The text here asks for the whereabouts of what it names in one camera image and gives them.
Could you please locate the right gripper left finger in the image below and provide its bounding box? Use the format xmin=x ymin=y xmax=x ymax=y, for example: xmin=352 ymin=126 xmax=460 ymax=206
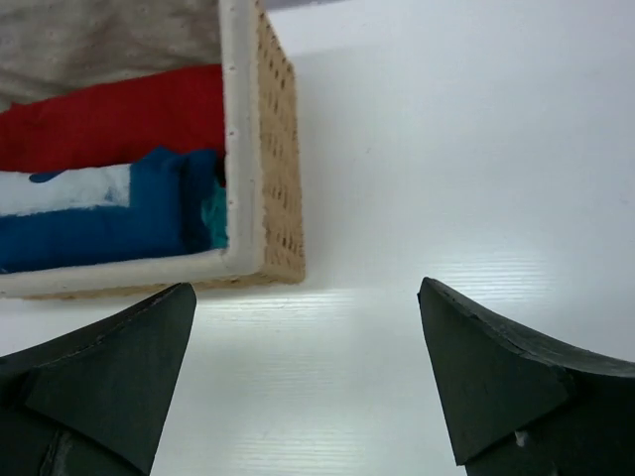
xmin=1 ymin=284 xmax=196 ymax=475

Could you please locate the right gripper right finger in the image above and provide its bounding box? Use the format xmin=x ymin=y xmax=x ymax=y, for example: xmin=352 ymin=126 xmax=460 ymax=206
xmin=418 ymin=278 xmax=634 ymax=476

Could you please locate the dark blue t shirt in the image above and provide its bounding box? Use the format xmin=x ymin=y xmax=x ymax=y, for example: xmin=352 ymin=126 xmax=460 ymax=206
xmin=1 ymin=148 xmax=219 ymax=274

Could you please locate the rolled light blue t shirt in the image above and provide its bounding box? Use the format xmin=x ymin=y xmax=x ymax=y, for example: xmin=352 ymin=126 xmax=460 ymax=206
xmin=201 ymin=179 xmax=229 ymax=249

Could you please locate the rolled red t shirt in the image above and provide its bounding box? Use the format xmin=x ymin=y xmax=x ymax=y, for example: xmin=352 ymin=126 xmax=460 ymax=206
xmin=1 ymin=64 xmax=225 ymax=173

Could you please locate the wicker basket with liner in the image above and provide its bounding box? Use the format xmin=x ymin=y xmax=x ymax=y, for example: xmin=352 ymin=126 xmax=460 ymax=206
xmin=1 ymin=1 xmax=306 ymax=298

